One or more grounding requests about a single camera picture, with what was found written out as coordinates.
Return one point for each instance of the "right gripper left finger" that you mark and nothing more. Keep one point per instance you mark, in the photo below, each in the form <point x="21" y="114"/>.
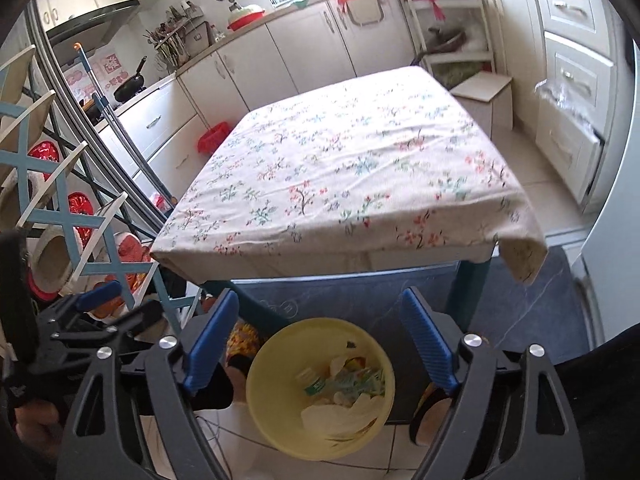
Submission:
<point x="204" y="340"/>

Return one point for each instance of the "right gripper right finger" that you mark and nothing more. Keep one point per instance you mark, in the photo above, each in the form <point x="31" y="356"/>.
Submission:
<point x="435" y="337"/>

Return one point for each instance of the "clear plastic bottle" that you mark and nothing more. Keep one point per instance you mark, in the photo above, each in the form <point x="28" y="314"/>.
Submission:
<point x="313" y="383"/>

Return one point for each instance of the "yellow trash bucket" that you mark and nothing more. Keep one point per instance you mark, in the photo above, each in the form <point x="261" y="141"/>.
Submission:
<point x="327" y="427"/>

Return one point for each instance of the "red-lined small trash bin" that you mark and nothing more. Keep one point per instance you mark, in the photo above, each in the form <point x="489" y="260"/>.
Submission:
<point x="210" y="141"/>

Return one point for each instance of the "white kitchen trolley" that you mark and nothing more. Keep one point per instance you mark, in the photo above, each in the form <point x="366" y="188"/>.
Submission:
<point x="476" y="55"/>

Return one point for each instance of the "person's left hand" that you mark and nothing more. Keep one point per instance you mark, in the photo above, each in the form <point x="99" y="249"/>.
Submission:
<point x="38" y="426"/>

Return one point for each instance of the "blue white folding rack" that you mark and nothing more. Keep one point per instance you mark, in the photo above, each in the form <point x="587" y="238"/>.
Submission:
<point x="76" y="247"/>

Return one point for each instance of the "floral tablecloth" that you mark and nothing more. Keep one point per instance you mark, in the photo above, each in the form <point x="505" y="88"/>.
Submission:
<point x="381" y="172"/>

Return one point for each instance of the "black frying pan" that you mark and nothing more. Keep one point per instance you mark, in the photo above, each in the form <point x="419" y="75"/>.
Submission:
<point x="131" y="86"/>

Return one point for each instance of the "small wooden stool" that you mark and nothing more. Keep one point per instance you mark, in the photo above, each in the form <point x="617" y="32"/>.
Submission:
<point x="488" y="98"/>

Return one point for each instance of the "black wok on trolley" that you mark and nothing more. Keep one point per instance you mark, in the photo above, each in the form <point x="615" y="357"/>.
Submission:
<point x="441" y="41"/>

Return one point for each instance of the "red bowl with lid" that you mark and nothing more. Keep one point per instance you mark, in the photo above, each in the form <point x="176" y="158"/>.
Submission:
<point x="241" y="16"/>

